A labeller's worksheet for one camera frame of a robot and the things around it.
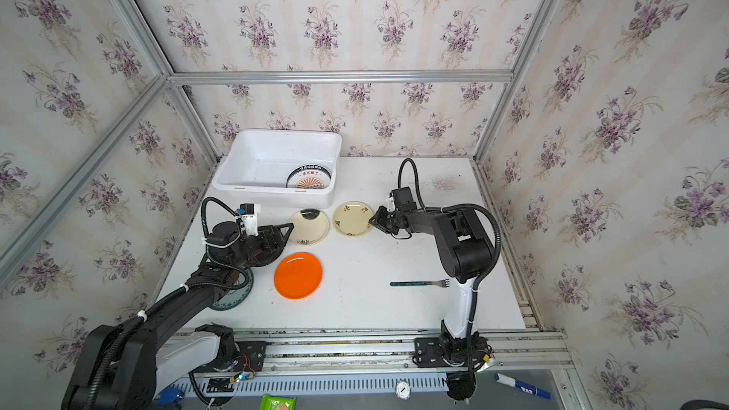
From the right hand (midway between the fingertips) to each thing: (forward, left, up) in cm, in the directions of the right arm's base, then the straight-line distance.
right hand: (369, 223), depth 99 cm
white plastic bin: (+30, +48, 0) cm, 57 cm away
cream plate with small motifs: (+3, +6, -1) cm, 7 cm away
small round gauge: (-48, -7, -2) cm, 48 cm away
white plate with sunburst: (+21, +23, +2) cm, 32 cm away
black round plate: (-18, +30, +15) cm, 38 cm away
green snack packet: (-50, +24, 0) cm, 55 cm away
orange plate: (-18, +23, -2) cm, 29 cm away
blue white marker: (-47, -36, -1) cm, 59 cm away
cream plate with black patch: (0, +21, -2) cm, 21 cm away
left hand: (-8, +26, +13) cm, 30 cm away
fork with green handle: (-21, -23, -2) cm, 31 cm away
